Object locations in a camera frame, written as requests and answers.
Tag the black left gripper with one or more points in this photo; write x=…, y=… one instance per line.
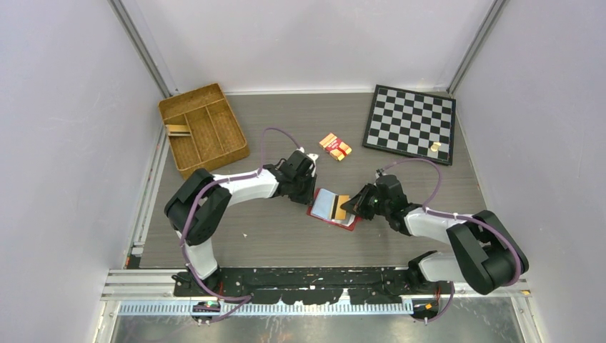
x=307, y=198

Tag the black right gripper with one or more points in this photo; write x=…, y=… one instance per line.
x=358, y=204

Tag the red leather card holder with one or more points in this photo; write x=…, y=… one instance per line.
x=326, y=206

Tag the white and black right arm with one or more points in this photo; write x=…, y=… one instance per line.
x=484, y=255

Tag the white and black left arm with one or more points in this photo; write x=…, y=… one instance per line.
x=198, y=206

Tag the red and gold card box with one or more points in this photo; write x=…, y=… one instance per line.
x=335, y=147

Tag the pale cards left in tray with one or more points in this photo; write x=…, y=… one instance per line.
x=178, y=130

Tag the small wooden chess piece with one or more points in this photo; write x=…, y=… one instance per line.
x=435, y=146

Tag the black and white chessboard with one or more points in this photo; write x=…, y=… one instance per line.
x=407, y=123

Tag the woven wicker divided tray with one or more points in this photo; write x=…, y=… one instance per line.
x=215, y=137

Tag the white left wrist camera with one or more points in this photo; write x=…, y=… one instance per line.
x=312, y=156

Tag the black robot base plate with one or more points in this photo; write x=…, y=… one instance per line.
x=309, y=285

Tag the aluminium frame rail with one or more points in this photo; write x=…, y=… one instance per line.
x=152, y=180

